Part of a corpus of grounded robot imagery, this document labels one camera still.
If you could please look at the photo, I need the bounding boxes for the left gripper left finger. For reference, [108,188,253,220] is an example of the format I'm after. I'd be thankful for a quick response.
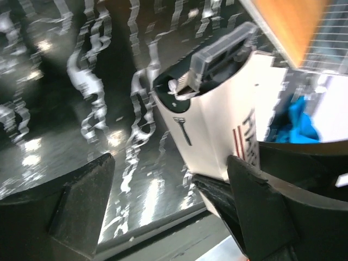
[1,153,115,261]

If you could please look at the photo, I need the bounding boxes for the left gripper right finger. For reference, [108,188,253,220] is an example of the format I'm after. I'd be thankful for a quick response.
[227,144,347,260]

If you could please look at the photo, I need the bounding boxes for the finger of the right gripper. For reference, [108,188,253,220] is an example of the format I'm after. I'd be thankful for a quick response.
[192,174,245,253]

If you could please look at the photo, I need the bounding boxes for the white Harry's box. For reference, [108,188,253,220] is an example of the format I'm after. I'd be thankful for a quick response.
[152,22,289,183]

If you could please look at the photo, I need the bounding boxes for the blue crumpled cloth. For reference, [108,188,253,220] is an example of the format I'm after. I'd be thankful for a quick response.
[265,96,320,144]

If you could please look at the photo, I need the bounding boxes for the white wire shelf cart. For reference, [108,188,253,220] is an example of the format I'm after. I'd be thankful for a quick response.
[241,1,347,76]

